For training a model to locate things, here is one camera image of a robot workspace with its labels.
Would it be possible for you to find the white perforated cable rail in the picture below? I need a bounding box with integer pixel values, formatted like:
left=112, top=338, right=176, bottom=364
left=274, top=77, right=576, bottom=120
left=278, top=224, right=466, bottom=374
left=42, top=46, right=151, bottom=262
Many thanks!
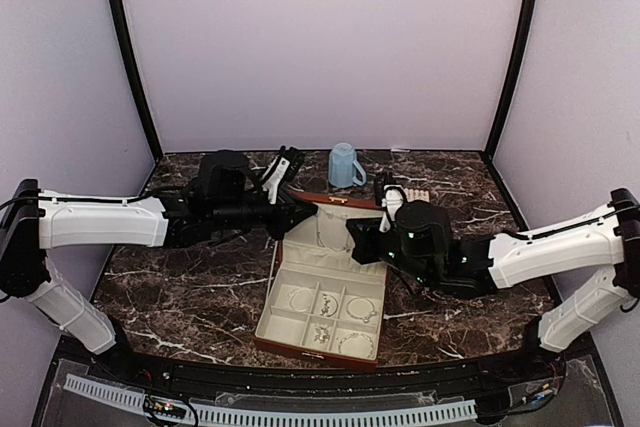
left=63, top=374, right=478, bottom=426

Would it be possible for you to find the silver bangle front left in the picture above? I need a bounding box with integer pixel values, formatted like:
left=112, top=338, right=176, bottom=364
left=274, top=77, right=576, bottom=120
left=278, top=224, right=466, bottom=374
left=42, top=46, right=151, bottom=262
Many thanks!
left=289, top=288, right=316, bottom=313

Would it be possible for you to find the red jewelry box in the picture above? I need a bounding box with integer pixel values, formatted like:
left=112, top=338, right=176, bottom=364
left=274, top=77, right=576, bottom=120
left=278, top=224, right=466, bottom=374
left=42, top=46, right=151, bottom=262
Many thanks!
left=254, top=192, right=388, bottom=371

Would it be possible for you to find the gold crystal pendant earring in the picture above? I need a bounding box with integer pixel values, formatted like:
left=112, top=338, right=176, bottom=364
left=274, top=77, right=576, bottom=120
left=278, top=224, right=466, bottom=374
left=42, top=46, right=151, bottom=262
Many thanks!
left=311, top=322, right=335, bottom=344

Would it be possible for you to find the silver bangle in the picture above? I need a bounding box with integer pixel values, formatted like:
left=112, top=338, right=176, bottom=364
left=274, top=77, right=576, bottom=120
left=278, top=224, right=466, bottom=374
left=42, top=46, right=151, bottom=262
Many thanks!
left=345, top=297, right=378, bottom=324
left=337, top=332, right=376, bottom=359
left=289, top=288, right=316, bottom=313

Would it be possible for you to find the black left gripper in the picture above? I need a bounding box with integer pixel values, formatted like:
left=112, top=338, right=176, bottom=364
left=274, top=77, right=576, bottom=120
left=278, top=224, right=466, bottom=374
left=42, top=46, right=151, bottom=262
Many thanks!
left=211, top=187, right=317, bottom=240

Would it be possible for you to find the red jewelry display tray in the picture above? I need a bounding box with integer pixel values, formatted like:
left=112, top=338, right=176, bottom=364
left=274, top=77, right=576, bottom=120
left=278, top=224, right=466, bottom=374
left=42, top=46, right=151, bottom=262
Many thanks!
left=399, top=187, right=430, bottom=203

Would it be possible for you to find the silver chain bracelet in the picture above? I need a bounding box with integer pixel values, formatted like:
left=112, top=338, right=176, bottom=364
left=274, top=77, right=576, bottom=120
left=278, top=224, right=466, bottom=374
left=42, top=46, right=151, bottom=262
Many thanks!
left=318, top=291, right=341, bottom=318

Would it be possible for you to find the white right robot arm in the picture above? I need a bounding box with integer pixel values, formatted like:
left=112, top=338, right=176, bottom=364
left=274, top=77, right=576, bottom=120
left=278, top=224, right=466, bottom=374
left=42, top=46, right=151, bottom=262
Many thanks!
left=346, top=174, right=639, bottom=381

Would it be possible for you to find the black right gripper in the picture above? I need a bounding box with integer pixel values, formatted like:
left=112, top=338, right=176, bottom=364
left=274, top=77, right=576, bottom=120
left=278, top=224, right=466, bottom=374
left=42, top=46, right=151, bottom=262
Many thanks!
left=347, top=217, right=436, bottom=288

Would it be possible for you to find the light blue faceted mug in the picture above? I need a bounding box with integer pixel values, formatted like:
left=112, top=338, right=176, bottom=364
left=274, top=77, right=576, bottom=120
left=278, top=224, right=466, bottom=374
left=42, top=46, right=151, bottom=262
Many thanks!
left=328, top=142, right=367, bottom=189

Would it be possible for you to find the silver bangle front right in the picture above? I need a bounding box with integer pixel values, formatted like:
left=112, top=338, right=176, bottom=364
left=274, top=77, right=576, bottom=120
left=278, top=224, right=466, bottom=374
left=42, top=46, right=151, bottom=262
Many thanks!
left=337, top=332, right=376, bottom=359

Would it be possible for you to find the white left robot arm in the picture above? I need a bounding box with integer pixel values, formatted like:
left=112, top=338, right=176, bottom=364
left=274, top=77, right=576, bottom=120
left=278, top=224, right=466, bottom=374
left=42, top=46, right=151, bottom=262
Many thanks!
left=1, top=147, right=317, bottom=383

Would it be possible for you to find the silver bangle back right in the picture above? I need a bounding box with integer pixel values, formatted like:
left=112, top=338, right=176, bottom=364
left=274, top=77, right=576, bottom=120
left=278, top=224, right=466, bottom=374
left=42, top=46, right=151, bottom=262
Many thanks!
left=345, top=297, right=378, bottom=324

